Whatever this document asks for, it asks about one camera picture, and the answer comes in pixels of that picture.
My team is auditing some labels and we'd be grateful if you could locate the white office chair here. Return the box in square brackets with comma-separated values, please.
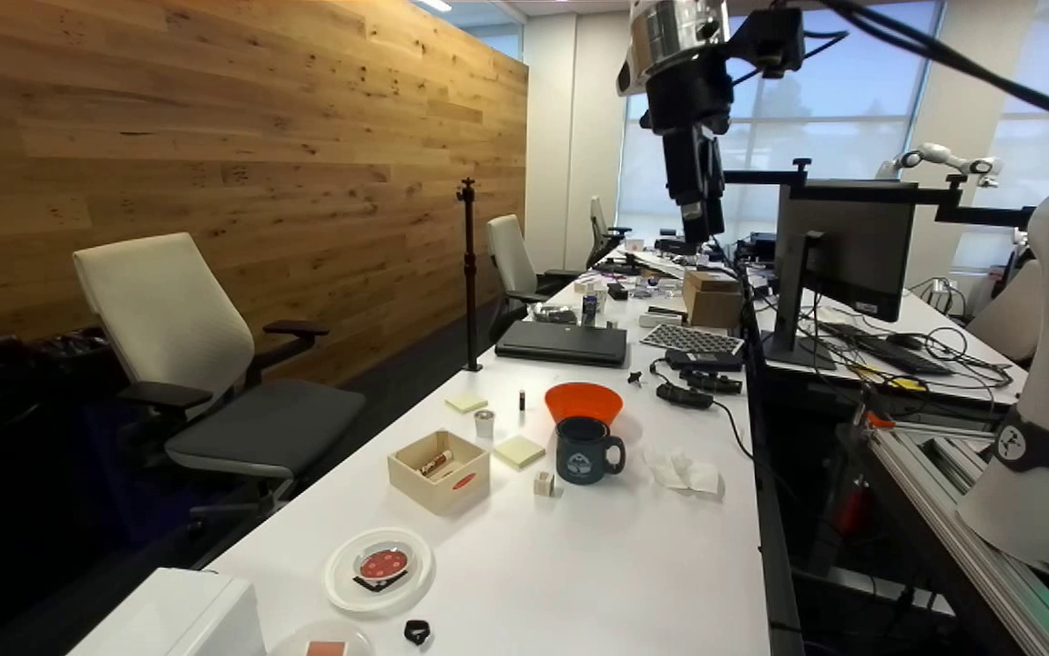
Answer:
[68, 229, 370, 497]
[480, 211, 583, 325]

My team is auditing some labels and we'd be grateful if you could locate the yellow sticky note pad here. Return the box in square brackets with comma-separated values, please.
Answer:
[442, 385, 492, 418]
[492, 431, 549, 472]

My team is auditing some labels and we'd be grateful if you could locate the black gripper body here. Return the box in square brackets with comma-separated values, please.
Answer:
[642, 49, 738, 211]

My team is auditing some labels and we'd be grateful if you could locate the aluminium mounting rail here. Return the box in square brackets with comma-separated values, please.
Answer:
[862, 418, 1049, 656]

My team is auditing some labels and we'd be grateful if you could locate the black tripod pole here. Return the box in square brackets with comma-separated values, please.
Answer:
[451, 175, 489, 376]

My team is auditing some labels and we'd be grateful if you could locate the orange plastic bowl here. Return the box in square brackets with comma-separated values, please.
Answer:
[542, 380, 629, 436]

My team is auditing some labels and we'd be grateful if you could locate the black keyboard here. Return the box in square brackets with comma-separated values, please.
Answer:
[642, 315, 748, 362]

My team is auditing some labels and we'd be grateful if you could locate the beige office chair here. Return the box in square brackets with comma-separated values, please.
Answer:
[970, 256, 1049, 363]

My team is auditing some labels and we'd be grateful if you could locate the brown cardboard box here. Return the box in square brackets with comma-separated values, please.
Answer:
[676, 266, 748, 334]

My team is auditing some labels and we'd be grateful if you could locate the black horizontal mount bar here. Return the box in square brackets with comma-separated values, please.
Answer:
[720, 153, 1041, 233]

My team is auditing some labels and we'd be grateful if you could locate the shallow wooden box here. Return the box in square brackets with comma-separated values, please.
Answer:
[381, 425, 496, 520]

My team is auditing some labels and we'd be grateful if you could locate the small printed paper cup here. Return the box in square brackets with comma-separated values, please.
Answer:
[273, 620, 379, 656]

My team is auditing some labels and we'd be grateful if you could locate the black desktop device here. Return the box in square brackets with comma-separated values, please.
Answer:
[662, 347, 751, 392]

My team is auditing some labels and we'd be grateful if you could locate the white paper towel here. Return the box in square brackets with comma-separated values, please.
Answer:
[689, 456, 732, 501]
[662, 452, 702, 499]

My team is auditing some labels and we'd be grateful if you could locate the black closed laptop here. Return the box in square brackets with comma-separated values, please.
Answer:
[492, 312, 635, 371]

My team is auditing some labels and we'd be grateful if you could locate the white round plate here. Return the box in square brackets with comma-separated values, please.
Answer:
[322, 520, 438, 624]

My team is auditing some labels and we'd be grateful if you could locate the dark teal ceramic mug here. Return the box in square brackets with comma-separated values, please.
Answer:
[549, 411, 629, 488]

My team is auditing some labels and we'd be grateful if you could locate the dark desk keyboard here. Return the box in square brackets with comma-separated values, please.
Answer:
[817, 315, 953, 380]

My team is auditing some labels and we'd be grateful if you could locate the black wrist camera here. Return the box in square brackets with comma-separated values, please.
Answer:
[726, 7, 812, 81]

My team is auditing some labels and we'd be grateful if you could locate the black computer monitor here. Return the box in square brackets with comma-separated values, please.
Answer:
[765, 188, 919, 371]

